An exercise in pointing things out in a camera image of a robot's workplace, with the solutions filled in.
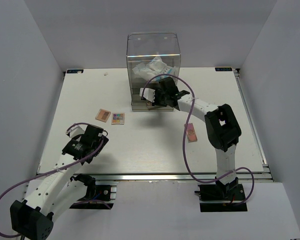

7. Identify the cotton pad bag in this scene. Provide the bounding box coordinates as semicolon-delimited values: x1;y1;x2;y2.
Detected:
132;63;155;81
147;56;178;76

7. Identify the pink blush palette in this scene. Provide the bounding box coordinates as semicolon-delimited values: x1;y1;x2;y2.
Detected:
186;123;198;143

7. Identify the brown eyeshadow palette long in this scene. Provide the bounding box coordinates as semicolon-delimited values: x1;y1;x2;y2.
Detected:
146;100;157;111

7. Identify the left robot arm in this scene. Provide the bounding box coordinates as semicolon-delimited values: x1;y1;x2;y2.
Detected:
10;124;109;240

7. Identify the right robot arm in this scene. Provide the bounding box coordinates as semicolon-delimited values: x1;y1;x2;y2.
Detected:
152;74;242;200

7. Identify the four-pan nude palette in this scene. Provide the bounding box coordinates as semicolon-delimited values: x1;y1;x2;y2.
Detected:
95;108;111;123

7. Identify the glitter nine-pan palette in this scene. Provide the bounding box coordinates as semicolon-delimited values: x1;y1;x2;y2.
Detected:
111;112;125;125

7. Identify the clear acrylic drawer organizer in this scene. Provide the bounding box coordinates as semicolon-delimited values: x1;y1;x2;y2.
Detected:
126;31;181;112

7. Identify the blue label sticker right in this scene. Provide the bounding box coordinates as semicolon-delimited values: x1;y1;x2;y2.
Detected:
214;67;233;72

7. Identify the blue label sticker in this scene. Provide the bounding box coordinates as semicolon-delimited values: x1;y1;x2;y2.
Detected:
66;69;84;74
214;67;233;72

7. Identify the blue label sticker left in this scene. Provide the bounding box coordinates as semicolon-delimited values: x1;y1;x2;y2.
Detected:
66;69;84;74

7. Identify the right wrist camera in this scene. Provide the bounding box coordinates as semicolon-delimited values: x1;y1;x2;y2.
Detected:
139;88;156;103

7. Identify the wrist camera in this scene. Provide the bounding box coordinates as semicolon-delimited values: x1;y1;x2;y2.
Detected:
65;122;86;138
139;88;156;103

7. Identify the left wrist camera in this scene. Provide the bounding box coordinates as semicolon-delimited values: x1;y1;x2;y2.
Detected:
65;122;86;138

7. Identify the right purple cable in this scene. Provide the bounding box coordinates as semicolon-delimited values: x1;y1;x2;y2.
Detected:
142;74;255;206

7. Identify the purple cable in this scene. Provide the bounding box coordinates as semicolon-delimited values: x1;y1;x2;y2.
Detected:
0;122;113;238
142;74;255;206

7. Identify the aluminium table rail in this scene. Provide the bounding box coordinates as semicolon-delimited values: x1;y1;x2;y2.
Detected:
89;168;273;182

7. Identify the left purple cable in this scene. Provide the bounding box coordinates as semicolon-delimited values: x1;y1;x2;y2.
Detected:
0;122;113;238

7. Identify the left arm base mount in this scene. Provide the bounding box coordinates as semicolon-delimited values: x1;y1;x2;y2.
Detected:
70;181;117;210

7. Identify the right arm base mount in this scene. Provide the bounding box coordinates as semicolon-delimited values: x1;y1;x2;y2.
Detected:
194;182;248;213

